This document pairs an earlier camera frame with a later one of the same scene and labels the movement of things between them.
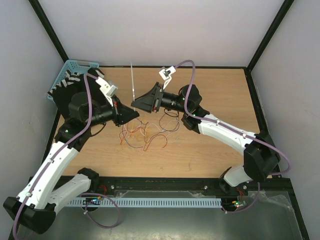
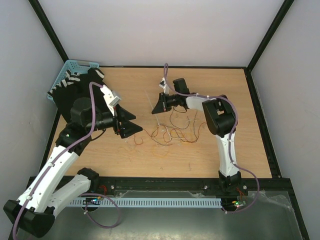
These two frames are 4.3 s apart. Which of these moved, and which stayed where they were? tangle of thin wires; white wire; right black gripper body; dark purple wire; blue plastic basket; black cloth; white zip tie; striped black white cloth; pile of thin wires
Moved: white wire; pile of thin wires; right black gripper body; dark purple wire; tangle of thin wires; white zip tie
Stayed: striped black white cloth; blue plastic basket; black cloth
